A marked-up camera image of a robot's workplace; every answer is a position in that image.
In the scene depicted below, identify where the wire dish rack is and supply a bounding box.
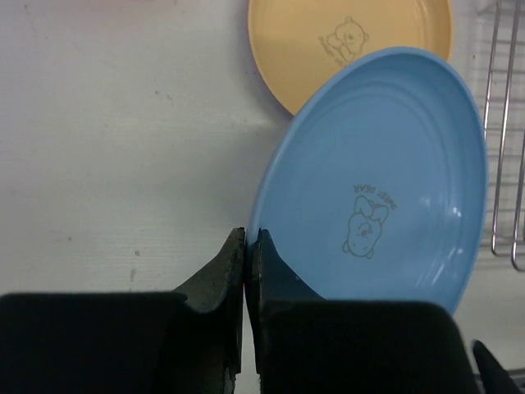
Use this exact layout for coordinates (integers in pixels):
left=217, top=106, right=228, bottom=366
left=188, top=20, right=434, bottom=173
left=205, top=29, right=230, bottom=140
left=477, top=1, right=524, bottom=273

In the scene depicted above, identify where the light blue plate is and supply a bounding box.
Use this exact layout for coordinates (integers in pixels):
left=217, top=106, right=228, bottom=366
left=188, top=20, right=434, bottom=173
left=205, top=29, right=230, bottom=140
left=246, top=47, right=489, bottom=314

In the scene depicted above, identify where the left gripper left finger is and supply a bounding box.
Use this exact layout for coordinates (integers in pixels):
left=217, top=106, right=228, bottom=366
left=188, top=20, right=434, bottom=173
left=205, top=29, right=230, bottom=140
left=1, top=228, right=244, bottom=393

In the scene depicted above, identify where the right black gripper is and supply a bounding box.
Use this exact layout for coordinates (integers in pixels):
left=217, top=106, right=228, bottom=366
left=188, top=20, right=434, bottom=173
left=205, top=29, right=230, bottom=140
left=472, top=340, right=524, bottom=394

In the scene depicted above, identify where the yellow plate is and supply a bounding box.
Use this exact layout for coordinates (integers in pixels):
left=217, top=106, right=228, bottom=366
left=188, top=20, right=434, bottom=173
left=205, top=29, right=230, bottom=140
left=247, top=0, right=454, bottom=114

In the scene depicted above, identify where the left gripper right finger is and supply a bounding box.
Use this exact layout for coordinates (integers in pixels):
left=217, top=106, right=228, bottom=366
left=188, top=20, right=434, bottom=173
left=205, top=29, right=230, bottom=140
left=245, top=230, right=479, bottom=393

